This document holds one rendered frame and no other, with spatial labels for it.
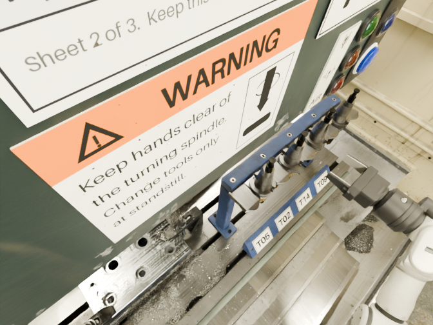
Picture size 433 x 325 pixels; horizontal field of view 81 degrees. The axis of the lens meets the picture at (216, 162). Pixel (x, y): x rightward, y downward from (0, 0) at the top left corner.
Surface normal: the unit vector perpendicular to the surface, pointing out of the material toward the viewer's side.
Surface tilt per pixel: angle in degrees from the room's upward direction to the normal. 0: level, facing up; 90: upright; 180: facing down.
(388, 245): 17
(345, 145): 24
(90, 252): 90
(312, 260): 7
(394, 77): 90
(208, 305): 0
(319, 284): 8
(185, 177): 90
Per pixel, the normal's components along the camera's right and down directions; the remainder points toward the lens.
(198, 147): 0.66, 0.65
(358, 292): -0.15, -0.70
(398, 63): -0.74, 0.55
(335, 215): -0.26, -0.27
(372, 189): 0.04, -0.53
